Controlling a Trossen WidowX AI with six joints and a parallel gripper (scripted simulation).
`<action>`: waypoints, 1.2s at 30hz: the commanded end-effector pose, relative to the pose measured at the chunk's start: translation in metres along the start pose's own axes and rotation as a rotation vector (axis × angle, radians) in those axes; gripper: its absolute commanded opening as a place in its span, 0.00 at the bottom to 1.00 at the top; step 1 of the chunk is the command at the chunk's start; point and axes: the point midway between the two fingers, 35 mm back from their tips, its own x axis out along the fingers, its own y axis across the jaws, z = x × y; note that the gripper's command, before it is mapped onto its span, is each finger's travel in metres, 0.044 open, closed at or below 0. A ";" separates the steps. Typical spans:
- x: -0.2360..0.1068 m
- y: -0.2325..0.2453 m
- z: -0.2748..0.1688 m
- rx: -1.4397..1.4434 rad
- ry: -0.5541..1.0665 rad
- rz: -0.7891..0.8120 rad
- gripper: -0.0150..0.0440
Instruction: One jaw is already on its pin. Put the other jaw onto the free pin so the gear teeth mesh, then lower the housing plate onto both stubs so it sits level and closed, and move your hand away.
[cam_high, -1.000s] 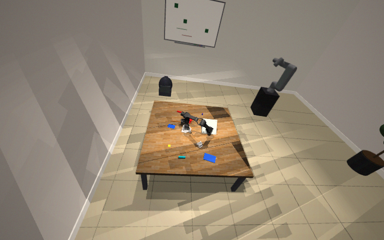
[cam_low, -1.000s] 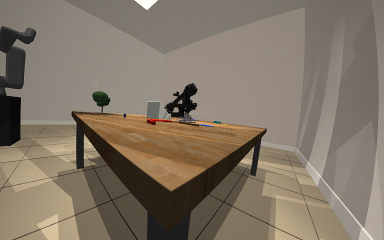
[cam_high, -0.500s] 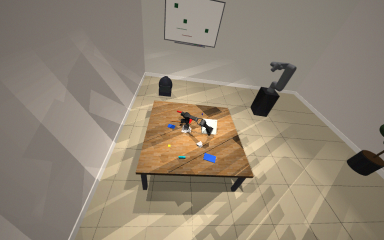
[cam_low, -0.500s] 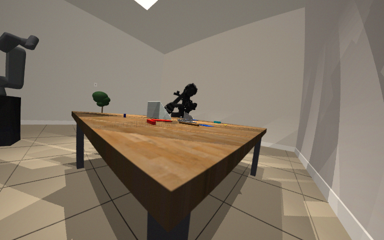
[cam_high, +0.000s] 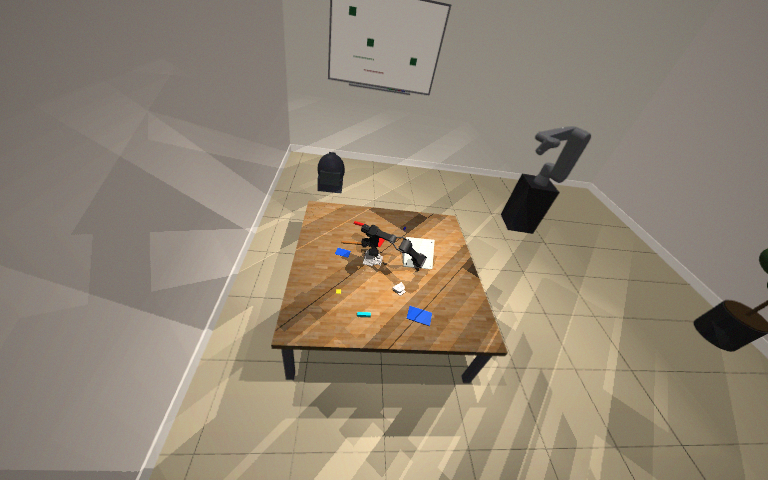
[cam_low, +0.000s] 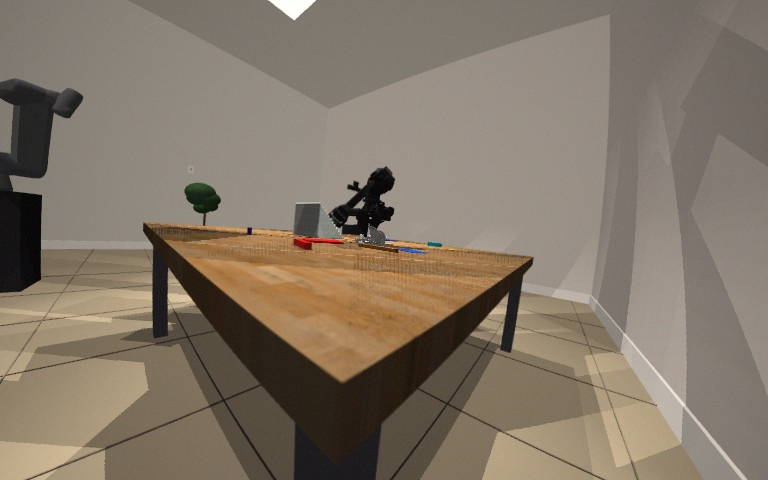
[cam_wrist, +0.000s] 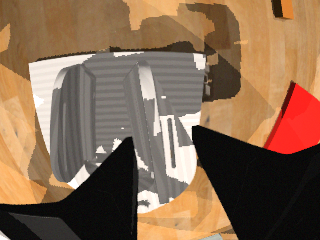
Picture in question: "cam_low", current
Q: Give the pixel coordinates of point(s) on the red rectangular block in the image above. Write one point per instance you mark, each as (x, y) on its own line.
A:
(302, 244)

